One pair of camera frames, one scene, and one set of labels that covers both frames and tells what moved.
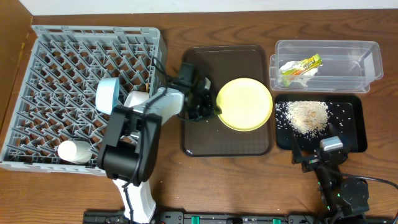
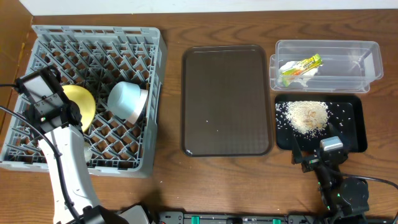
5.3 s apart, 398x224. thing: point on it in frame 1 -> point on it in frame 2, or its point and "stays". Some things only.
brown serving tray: x=219 y=65 stays
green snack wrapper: x=301 y=67 stays
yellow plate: x=246 y=104 -> x=85 y=101
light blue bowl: x=107 y=94 -> x=122 y=98
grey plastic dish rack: x=55 y=100 stays
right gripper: x=311 y=160 stays
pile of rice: x=306 y=117 stays
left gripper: x=204 y=101 -> x=23 y=86
